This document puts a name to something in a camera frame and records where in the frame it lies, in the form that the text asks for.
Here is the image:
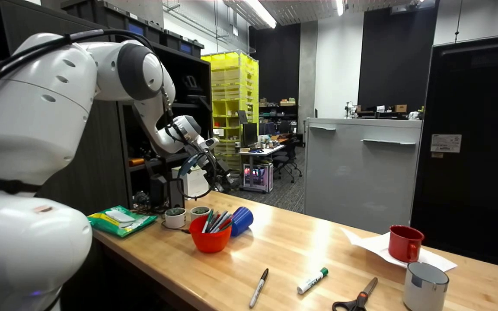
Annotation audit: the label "white marker green cap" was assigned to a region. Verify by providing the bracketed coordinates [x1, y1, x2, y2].
[295, 267, 330, 298]

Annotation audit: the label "white label sign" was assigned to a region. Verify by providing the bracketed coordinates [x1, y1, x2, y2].
[428, 134, 463, 156]

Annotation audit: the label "black marker pen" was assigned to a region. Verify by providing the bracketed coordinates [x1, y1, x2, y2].
[247, 267, 271, 310]

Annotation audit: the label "white paper sheet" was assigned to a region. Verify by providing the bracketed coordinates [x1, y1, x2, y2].
[342, 229, 458, 274]

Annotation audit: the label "red mug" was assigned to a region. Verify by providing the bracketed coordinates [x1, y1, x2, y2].
[387, 224, 425, 265]

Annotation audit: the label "black speaker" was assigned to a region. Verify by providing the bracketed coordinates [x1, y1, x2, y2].
[147, 175, 169, 213]
[167, 177, 186, 208]

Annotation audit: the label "bundle of pens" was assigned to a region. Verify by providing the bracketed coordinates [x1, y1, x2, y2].
[200, 210, 235, 236]

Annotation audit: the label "large black cabinet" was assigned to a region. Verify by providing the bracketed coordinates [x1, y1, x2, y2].
[409, 32, 498, 274]

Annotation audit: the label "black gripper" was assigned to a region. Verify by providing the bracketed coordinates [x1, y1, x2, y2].
[198, 137, 235, 194]

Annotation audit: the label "red bowl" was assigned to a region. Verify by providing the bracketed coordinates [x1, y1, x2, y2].
[188, 213, 235, 257]

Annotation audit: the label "black scissors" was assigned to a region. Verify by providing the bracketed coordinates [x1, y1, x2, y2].
[330, 277, 380, 311]

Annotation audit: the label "grey metal can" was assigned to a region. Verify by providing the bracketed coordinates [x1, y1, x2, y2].
[401, 262, 451, 311]

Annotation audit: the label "green wipes packet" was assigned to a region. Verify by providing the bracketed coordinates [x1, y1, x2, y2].
[86, 205, 159, 239]

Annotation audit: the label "long ceiling light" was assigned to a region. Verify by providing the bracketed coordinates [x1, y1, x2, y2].
[240, 0, 278, 32]

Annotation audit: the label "blue plastic cup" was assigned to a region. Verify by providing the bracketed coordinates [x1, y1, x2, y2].
[228, 206, 255, 239]

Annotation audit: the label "3d printer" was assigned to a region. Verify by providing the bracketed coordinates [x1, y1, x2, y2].
[240, 163, 274, 196]

